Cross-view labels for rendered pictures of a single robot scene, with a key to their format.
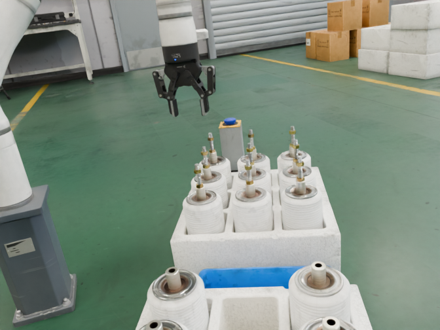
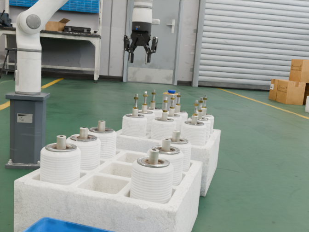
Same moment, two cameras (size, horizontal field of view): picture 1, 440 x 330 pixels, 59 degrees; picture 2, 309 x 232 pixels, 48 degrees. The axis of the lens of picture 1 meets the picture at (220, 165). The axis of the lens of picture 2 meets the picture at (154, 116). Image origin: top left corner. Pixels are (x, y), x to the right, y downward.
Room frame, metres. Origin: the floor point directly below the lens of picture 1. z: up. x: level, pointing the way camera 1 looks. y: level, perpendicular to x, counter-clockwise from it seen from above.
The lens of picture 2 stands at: (-0.50, -0.19, 0.49)
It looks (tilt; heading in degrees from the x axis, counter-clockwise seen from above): 10 degrees down; 7
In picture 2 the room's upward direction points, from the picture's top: 4 degrees clockwise
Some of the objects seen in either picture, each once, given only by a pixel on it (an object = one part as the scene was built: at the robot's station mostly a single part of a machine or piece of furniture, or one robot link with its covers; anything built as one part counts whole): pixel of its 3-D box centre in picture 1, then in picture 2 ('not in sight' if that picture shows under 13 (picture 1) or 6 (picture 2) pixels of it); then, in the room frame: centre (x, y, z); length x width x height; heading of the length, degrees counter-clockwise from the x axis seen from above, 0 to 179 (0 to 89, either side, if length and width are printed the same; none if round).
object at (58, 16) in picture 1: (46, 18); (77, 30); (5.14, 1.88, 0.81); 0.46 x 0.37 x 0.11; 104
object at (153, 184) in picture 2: not in sight; (150, 200); (0.26, -0.10, 0.16); 0.10 x 0.10 x 0.18
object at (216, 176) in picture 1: (207, 177); (144, 112); (0.96, 0.04, 0.25); 0.08 x 0.08 x 0.01
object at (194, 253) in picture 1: (256, 226); (168, 152); (0.95, -0.08, 0.09); 0.39 x 0.39 x 0.18; 81
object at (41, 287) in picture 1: (31, 254); (28, 129); (0.85, 0.50, 0.15); 0.15 x 0.15 x 0.30; 14
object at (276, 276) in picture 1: (266, 304); not in sight; (0.67, -0.06, 0.06); 0.30 x 0.11 x 0.12; 81
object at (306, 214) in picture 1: (302, 225); (191, 146); (0.81, -0.18, 0.16); 0.10 x 0.10 x 0.18
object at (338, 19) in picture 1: (344, 15); (304, 71); (4.50, -1.56, 0.45); 0.30 x 0.24 x 0.30; 16
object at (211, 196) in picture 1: (201, 198); (134, 116); (0.85, 0.05, 0.25); 0.08 x 0.08 x 0.01
